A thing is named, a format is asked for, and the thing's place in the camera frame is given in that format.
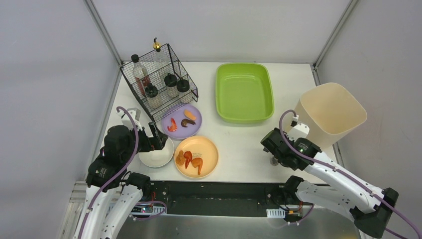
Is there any black pepper grinder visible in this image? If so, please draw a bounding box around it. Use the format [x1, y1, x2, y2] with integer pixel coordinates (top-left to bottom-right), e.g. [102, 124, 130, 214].
[270, 157, 279, 166]

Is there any black-lid spice jar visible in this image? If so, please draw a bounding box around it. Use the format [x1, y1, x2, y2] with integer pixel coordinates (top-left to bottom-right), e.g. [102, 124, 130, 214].
[145, 83, 162, 110]

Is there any black-lid glass jar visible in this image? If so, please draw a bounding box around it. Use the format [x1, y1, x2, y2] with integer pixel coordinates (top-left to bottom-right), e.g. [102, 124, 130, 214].
[164, 73, 179, 98]
[176, 78, 191, 104]

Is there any black-lid glass jar front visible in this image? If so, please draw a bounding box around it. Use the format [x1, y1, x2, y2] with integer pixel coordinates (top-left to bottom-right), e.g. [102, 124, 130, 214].
[164, 73, 179, 98]

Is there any dark sauce bottle red label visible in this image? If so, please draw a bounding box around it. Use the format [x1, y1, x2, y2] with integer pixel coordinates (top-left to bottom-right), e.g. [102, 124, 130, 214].
[131, 54, 151, 97]

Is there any gold-top glass oil bottle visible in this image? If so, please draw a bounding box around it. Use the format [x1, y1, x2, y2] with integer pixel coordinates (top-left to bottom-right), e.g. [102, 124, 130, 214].
[153, 37, 172, 84]

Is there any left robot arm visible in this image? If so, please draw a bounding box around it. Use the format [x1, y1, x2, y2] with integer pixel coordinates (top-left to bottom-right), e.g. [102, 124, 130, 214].
[74, 122, 168, 239]

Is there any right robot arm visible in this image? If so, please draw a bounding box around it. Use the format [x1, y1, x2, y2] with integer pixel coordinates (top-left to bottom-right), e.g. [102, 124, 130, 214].
[261, 128, 399, 239]

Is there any white floral bowl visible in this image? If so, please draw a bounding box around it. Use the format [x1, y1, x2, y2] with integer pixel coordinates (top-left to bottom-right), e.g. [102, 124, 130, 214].
[137, 138, 175, 168]

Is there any toy shrimp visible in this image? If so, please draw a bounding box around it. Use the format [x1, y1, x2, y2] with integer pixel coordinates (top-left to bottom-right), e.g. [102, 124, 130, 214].
[167, 118, 178, 132]

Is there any purple plate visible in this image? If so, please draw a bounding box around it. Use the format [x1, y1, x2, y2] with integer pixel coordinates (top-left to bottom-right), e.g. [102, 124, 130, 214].
[161, 104, 202, 139]

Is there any fried toy nugget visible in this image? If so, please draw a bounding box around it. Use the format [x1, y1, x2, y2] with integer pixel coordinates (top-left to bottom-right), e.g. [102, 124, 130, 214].
[175, 150, 186, 166]

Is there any red toy chicken wing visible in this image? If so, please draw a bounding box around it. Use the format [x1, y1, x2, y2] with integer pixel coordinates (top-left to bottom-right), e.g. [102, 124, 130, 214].
[183, 151, 193, 169]

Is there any orange toy bread piece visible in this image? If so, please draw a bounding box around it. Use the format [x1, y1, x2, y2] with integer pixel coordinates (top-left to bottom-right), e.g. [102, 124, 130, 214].
[184, 110, 197, 121]

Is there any orange plate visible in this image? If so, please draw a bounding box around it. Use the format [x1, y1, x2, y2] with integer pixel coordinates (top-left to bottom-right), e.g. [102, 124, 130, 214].
[174, 136, 219, 179]

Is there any orange toy drumstick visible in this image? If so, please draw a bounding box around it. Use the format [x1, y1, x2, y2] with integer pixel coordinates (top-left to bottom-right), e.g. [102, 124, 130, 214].
[191, 157, 203, 175]

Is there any green plastic tub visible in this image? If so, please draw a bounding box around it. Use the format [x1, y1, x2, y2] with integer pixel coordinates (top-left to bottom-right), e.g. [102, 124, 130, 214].
[215, 62, 274, 124]

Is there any beige waste bin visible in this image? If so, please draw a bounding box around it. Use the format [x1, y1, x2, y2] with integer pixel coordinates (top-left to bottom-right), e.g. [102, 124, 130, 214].
[294, 83, 367, 149]

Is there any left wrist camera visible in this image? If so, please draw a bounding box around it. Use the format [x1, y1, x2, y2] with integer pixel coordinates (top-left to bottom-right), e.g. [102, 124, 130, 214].
[117, 108, 142, 130]

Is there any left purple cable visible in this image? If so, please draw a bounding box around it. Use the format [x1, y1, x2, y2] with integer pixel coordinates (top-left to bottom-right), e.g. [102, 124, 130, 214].
[76, 106, 168, 239]

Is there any black wire rack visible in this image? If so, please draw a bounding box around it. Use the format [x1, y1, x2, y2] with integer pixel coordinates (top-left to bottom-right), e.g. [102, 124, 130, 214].
[120, 43, 199, 122]

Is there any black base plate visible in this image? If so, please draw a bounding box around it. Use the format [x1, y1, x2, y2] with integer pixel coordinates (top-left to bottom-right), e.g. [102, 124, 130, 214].
[141, 181, 300, 217]

